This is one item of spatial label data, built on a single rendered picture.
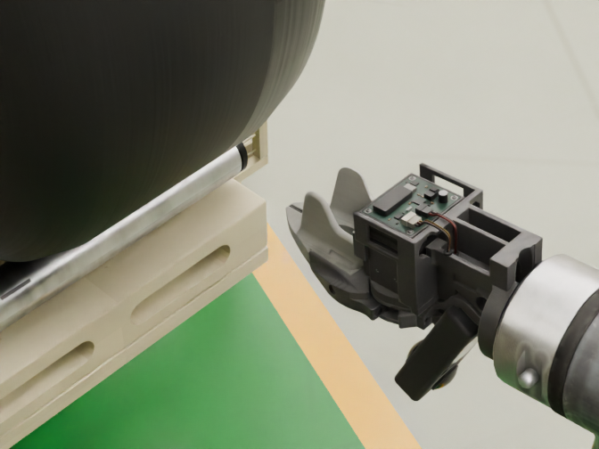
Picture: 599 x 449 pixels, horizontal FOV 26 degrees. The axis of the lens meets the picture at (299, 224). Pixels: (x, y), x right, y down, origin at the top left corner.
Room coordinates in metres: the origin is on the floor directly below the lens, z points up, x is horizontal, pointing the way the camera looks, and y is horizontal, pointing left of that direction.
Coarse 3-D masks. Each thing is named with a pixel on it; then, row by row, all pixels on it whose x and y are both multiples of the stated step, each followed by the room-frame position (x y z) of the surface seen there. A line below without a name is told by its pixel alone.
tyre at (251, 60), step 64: (0, 0) 0.63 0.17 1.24; (64, 0) 0.64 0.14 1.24; (128, 0) 0.66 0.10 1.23; (192, 0) 0.69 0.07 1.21; (256, 0) 0.73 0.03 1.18; (320, 0) 0.78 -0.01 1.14; (0, 64) 0.63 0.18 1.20; (64, 64) 0.63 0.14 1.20; (128, 64) 0.65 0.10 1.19; (192, 64) 0.68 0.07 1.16; (256, 64) 0.73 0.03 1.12; (0, 128) 0.63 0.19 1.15; (64, 128) 0.63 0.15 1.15; (128, 128) 0.65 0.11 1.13; (192, 128) 0.70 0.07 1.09; (256, 128) 0.79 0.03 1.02; (0, 192) 0.65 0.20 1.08; (64, 192) 0.64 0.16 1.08; (128, 192) 0.67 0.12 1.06; (0, 256) 0.70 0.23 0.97
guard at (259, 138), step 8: (264, 128) 1.59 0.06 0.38; (256, 136) 1.58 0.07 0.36; (264, 136) 1.58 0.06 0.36; (256, 144) 1.58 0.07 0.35; (264, 144) 1.58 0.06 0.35; (256, 152) 1.58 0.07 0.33; (264, 152) 1.58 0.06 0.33; (248, 160) 1.58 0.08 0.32; (256, 160) 1.58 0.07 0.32; (264, 160) 1.58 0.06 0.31; (248, 168) 1.56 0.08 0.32; (256, 168) 1.57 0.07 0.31; (240, 176) 1.54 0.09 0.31; (248, 176) 1.56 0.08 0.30
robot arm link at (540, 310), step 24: (552, 264) 0.56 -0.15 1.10; (576, 264) 0.56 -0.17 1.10; (528, 288) 0.54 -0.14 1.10; (552, 288) 0.54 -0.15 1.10; (576, 288) 0.54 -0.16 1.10; (504, 312) 0.54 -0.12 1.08; (528, 312) 0.53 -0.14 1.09; (552, 312) 0.52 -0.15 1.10; (576, 312) 0.52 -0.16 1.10; (504, 336) 0.53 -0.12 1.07; (528, 336) 0.52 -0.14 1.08; (552, 336) 0.51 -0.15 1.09; (504, 360) 0.52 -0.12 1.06; (528, 360) 0.51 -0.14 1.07; (552, 360) 0.50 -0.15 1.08; (528, 384) 0.50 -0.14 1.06
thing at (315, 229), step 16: (288, 208) 0.70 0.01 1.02; (304, 208) 0.67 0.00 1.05; (320, 208) 0.66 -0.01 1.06; (288, 224) 0.69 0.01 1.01; (304, 224) 0.67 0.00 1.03; (320, 224) 0.66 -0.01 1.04; (336, 224) 0.65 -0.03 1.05; (304, 240) 0.66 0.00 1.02; (320, 240) 0.66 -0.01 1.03; (336, 240) 0.64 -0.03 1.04; (352, 240) 0.64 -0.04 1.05; (304, 256) 0.66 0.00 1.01; (336, 256) 0.64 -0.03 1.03; (352, 256) 0.63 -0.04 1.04; (352, 272) 0.62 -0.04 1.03
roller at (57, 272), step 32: (224, 160) 0.88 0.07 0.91; (192, 192) 0.84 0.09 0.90; (128, 224) 0.80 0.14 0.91; (160, 224) 0.82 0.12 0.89; (64, 256) 0.75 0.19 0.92; (96, 256) 0.77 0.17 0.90; (0, 288) 0.71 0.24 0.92; (32, 288) 0.72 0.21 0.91; (64, 288) 0.74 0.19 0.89; (0, 320) 0.69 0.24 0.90
